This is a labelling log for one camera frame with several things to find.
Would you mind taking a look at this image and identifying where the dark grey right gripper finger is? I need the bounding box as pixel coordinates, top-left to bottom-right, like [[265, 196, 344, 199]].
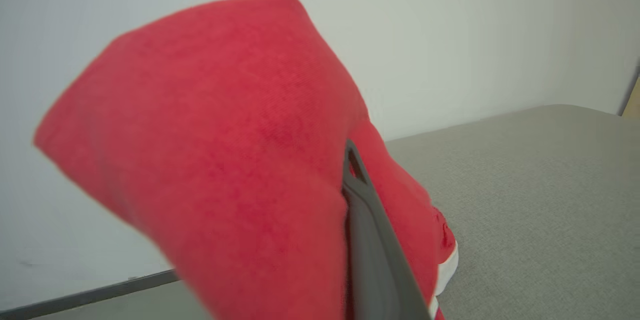
[[341, 139, 434, 320]]

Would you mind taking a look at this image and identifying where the red cloth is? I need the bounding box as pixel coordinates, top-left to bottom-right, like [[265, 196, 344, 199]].
[[32, 0, 459, 320]]

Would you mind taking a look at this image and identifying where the grey fabric sofa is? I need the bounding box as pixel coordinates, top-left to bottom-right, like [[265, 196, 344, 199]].
[[384, 104, 640, 320]]

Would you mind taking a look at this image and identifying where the black baseboard strip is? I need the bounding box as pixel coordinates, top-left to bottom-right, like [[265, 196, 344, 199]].
[[0, 269, 181, 320]]

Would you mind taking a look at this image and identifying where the tan wooden panel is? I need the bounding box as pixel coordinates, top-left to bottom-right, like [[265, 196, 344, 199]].
[[620, 74, 640, 119]]

